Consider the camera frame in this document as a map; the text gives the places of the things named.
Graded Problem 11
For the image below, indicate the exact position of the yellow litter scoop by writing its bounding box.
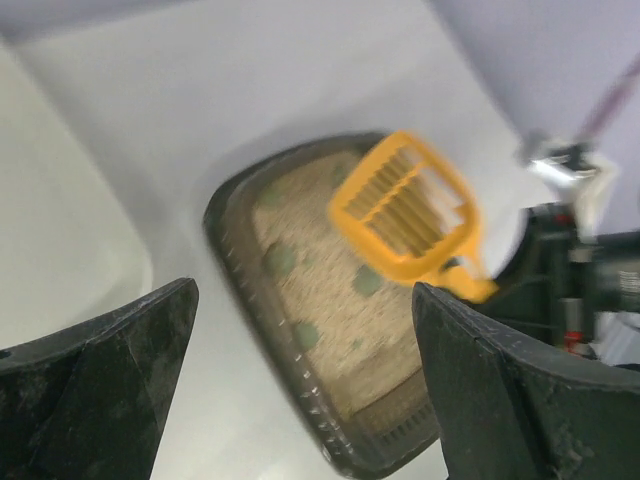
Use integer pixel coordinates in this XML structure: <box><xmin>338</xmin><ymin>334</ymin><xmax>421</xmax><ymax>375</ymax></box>
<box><xmin>328</xmin><ymin>131</ymin><xmax>498</xmax><ymax>303</ymax></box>

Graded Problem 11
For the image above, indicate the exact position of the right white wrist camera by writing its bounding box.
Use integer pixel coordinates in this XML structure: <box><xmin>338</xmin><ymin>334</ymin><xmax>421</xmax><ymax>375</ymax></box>
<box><xmin>517</xmin><ymin>131</ymin><xmax>618</xmax><ymax>239</ymax></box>

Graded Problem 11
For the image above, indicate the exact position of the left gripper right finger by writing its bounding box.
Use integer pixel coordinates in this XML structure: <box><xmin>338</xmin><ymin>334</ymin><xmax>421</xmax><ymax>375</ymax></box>
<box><xmin>412</xmin><ymin>284</ymin><xmax>639</xmax><ymax>479</ymax></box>

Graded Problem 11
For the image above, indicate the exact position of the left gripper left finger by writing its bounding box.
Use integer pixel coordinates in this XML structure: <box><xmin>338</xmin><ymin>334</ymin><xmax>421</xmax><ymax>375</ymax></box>
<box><xmin>1</xmin><ymin>278</ymin><xmax>199</xmax><ymax>479</ymax></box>

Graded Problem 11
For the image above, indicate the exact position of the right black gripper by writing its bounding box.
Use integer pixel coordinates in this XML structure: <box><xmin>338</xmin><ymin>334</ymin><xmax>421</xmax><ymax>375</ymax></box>
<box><xmin>494</xmin><ymin>203</ymin><xmax>639</xmax><ymax>360</ymax></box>

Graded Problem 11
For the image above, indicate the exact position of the green litter clump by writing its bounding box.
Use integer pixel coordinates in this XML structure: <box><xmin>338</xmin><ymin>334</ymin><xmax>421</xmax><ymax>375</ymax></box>
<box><xmin>293</xmin><ymin>321</ymin><xmax>321</xmax><ymax>352</ymax></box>
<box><xmin>263</xmin><ymin>242</ymin><xmax>296</xmax><ymax>278</ymax></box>
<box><xmin>351</xmin><ymin>265</ymin><xmax>384</xmax><ymax>298</ymax></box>

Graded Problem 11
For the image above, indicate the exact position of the dark brown litter box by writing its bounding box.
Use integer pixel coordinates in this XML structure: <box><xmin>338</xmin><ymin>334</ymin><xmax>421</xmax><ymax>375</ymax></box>
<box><xmin>203</xmin><ymin>131</ymin><xmax>438</xmax><ymax>479</ymax></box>

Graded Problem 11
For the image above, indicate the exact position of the white plastic bin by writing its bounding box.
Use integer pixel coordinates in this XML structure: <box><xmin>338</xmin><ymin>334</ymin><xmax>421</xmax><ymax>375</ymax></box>
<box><xmin>1</xmin><ymin>46</ymin><xmax>153</xmax><ymax>349</ymax></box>

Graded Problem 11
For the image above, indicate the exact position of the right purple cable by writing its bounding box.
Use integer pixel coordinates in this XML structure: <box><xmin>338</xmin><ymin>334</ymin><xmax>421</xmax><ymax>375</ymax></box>
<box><xmin>574</xmin><ymin>54</ymin><xmax>640</xmax><ymax>146</ymax></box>

